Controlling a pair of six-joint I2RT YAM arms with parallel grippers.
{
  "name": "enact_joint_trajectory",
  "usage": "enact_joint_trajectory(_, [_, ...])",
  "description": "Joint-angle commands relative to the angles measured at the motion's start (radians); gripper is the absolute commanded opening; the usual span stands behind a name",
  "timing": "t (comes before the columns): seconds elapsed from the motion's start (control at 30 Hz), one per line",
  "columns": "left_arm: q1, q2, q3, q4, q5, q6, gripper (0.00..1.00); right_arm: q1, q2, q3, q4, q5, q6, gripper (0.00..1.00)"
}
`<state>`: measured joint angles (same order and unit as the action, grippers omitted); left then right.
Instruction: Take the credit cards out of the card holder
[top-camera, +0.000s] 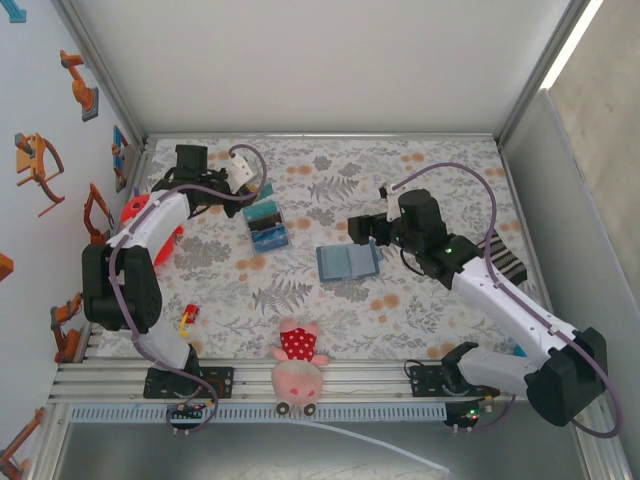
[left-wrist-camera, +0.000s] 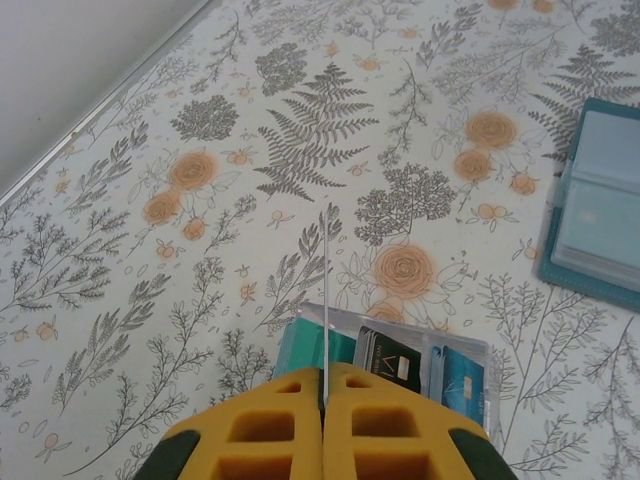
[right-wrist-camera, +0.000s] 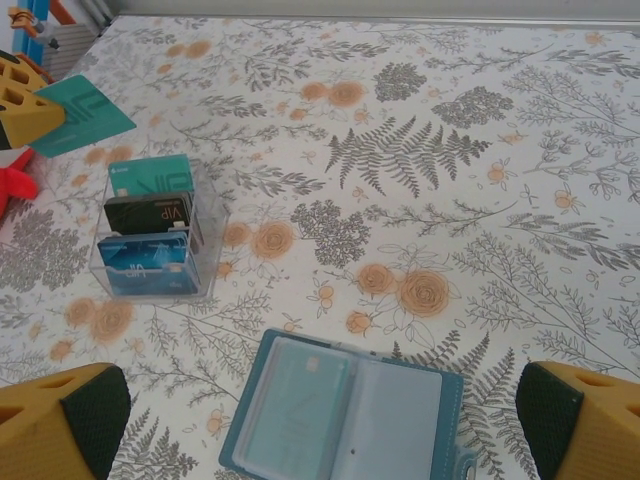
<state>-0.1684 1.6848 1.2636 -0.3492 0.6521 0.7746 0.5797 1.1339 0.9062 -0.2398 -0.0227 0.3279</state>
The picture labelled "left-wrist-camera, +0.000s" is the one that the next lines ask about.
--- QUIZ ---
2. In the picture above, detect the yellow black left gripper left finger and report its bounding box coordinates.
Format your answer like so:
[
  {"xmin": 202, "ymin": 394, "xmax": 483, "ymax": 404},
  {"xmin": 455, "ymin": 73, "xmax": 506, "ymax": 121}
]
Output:
[{"xmin": 132, "ymin": 366, "xmax": 326, "ymax": 480}]

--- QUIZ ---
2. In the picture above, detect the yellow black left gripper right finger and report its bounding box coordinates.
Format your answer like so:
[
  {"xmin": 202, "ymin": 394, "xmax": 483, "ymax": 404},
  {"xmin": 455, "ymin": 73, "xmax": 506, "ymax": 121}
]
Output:
[{"xmin": 322, "ymin": 363, "xmax": 521, "ymax": 480}]

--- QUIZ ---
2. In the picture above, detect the thin plastic credit card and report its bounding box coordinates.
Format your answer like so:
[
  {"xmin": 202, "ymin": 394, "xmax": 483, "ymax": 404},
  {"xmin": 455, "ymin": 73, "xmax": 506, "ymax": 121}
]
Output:
[{"xmin": 319, "ymin": 202, "xmax": 334, "ymax": 409}]

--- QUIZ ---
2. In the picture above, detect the blue card stack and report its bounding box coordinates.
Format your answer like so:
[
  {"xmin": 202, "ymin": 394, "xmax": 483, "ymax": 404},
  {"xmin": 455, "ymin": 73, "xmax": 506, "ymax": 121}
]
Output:
[{"xmin": 423, "ymin": 344, "xmax": 490, "ymax": 429}]

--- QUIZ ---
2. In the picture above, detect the black card stack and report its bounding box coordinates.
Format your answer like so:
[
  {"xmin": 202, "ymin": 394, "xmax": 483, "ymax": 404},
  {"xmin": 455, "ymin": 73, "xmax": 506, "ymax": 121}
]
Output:
[{"xmin": 352, "ymin": 324, "xmax": 426, "ymax": 394}]

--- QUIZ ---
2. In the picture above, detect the teal card stack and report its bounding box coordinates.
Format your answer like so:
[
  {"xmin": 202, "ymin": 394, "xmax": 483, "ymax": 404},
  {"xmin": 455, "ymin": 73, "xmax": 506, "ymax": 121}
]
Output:
[{"xmin": 273, "ymin": 319, "xmax": 361, "ymax": 384}]

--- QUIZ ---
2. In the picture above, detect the blue open box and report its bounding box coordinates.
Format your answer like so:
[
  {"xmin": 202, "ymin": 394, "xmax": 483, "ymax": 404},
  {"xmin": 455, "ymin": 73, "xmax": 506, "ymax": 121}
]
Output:
[{"xmin": 272, "ymin": 299, "xmax": 503, "ymax": 444}]

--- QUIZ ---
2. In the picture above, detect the floral patterned table mat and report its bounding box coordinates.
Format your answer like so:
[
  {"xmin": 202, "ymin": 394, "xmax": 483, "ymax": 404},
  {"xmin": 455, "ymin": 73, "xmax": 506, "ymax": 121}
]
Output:
[{"xmin": 0, "ymin": 0, "xmax": 640, "ymax": 480}]

